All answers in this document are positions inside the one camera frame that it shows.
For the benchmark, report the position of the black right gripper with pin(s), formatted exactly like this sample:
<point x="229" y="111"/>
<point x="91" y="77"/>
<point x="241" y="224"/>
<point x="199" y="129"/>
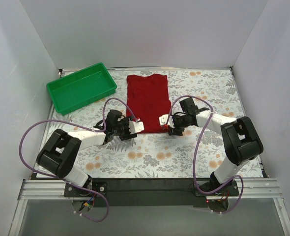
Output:
<point x="175" y="123"/>

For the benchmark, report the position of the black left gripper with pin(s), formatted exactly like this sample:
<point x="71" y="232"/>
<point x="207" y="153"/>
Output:
<point x="125" y="129"/>

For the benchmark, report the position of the red t shirt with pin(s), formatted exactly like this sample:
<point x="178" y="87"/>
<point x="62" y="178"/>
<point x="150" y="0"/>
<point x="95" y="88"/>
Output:
<point x="148" y="99"/>

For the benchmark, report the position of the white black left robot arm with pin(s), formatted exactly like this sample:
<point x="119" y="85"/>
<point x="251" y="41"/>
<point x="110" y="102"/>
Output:
<point x="59" y="153"/>

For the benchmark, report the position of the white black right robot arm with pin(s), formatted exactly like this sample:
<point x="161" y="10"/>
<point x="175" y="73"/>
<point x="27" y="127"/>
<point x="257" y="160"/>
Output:
<point x="240" y="139"/>

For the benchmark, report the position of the floral patterned table mat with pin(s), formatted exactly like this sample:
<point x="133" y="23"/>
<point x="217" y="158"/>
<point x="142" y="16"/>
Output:
<point x="196" y="153"/>

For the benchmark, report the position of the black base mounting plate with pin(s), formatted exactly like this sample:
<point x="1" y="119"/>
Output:
<point x="142" y="192"/>

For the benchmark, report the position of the green plastic tray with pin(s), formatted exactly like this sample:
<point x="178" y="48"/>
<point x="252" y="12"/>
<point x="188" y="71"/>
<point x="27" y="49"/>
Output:
<point x="81" y="88"/>

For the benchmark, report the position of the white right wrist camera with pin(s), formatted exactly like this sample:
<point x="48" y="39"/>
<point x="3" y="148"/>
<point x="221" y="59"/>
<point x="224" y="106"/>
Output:
<point x="166" y="121"/>

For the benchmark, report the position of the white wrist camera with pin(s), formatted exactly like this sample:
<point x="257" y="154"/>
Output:
<point x="166" y="121"/>
<point x="136" y="127"/>

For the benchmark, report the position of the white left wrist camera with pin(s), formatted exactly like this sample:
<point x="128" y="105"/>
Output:
<point x="136" y="127"/>

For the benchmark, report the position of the aluminium frame rail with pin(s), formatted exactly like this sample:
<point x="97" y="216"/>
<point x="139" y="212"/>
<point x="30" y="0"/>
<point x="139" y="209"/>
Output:
<point x="50" y="189"/>

